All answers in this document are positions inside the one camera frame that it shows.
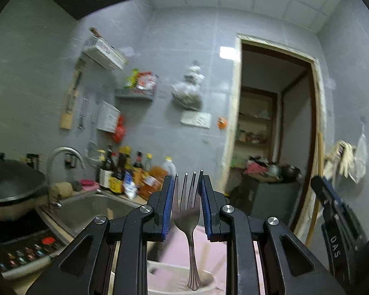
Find yellow green snack packet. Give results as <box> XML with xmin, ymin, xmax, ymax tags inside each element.
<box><xmin>124</xmin><ymin>69</ymin><xmax>139</xmax><ymax>88</ymax></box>

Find dark cooking pot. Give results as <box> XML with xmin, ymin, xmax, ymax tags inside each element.
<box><xmin>280</xmin><ymin>165</ymin><xmax>301</xmax><ymax>182</ymax></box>

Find grey cabinet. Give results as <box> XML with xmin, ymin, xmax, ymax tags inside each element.
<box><xmin>238</xmin><ymin>175</ymin><xmax>301</xmax><ymax>228</ymax></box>

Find metal strainer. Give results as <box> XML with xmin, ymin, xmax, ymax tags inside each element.
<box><xmin>86</xmin><ymin>141</ymin><xmax>101</xmax><ymax>165</ymax></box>

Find steel sink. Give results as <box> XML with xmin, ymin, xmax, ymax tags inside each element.
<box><xmin>38</xmin><ymin>191</ymin><xmax>146</xmax><ymax>238</ymax></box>

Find brown sponge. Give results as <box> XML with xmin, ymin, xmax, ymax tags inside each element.
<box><xmin>53</xmin><ymin>182</ymin><xmax>74</xmax><ymax>199</ymax></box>

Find orange seasoning bag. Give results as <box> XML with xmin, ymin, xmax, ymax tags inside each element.
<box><xmin>139</xmin><ymin>166</ymin><xmax>169</xmax><ymax>200</ymax></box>

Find induction cooktop control panel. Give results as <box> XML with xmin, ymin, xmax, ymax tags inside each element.
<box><xmin>0</xmin><ymin>218</ymin><xmax>69</xmax><ymax>281</ymax></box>

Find metal faucet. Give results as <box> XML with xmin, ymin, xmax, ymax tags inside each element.
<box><xmin>47</xmin><ymin>147</ymin><xmax>87</xmax><ymax>213</ymax></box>

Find hanging wooden board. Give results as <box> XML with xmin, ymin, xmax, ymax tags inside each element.
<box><xmin>60</xmin><ymin>60</ymin><xmax>87</xmax><ymax>130</ymax></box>

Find wooden shelf unit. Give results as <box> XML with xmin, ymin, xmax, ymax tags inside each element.
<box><xmin>235</xmin><ymin>87</ymin><xmax>278</xmax><ymax>170</ymax></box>

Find white wall rack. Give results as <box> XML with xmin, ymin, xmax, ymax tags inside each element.
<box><xmin>81</xmin><ymin>28</ymin><xmax>128</xmax><ymax>71</ymax></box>

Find pink cloth bundle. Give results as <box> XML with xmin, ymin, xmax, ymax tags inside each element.
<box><xmin>244</xmin><ymin>161</ymin><xmax>267</xmax><ymax>176</ymax></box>

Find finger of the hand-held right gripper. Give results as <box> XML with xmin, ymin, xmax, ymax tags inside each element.
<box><xmin>310</xmin><ymin>176</ymin><xmax>353</xmax><ymax>225</ymax></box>

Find metal fork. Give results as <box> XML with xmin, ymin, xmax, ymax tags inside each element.
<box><xmin>172</xmin><ymin>170</ymin><xmax>204</xmax><ymax>291</ymax></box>

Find cream rubber gloves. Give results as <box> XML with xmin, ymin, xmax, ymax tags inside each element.
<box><xmin>324</xmin><ymin>140</ymin><xmax>356</xmax><ymax>179</ymax></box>

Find black wok with lid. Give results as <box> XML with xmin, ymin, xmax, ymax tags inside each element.
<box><xmin>0</xmin><ymin>153</ymin><xmax>48</xmax><ymax>222</ymax></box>

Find hanging clear plastic bag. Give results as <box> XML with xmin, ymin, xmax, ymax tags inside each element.
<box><xmin>171</xmin><ymin>61</ymin><xmax>205</xmax><ymax>111</ymax></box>

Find red plastic bag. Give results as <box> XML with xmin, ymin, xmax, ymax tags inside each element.
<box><xmin>112</xmin><ymin>116</ymin><xmax>126</xmax><ymax>144</ymax></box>

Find blue white seasoning bag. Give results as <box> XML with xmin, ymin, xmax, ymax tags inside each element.
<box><xmin>123</xmin><ymin>172</ymin><xmax>139</xmax><ymax>199</ymax></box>

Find red white snack packet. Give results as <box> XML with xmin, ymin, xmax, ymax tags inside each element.
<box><xmin>135</xmin><ymin>71</ymin><xmax>158</xmax><ymax>90</ymax></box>

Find white wall socket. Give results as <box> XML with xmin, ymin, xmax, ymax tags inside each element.
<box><xmin>180</xmin><ymin>111</ymin><xmax>212</xmax><ymax>129</ymax></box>

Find white plastic utensil holder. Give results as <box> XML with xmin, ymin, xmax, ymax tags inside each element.
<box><xmin>147</xmin><ymin>260</ymin><xmax>227</xmax><ymax>295</ymax></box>

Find row of condiment bottles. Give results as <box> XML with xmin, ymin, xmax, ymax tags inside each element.
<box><xmin>97</xmin><ymin>145</ymin><xmax>178</xmax><ymax>196</ymax></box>

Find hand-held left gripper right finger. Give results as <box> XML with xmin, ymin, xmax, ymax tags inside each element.
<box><xmin>201</xmin><ymin>175</ymin><xmax>346</xmax><ymax>295</ymax></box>

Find white wall box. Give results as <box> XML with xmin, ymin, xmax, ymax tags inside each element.
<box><xmin>97</xmin><ymin>100</ymin><xmax>121</xmax><ymax>133</ymax></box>

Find grey wall basket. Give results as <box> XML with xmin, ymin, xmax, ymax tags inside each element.
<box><xmin>115</xmin><ymin>88</ymin><xmax>157</xmax><ymax>101</ymax></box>

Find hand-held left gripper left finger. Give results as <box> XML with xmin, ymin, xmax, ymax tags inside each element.
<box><xmin>26</xmin><ymin>175</ymin><xmax>176</xmax><ymax>295</ymax></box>

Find door frame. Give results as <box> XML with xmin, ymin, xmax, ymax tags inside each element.
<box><xmin>222</xmin><ymin>33</ymin><xmax>327</xmax><ymax>244</ymax></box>

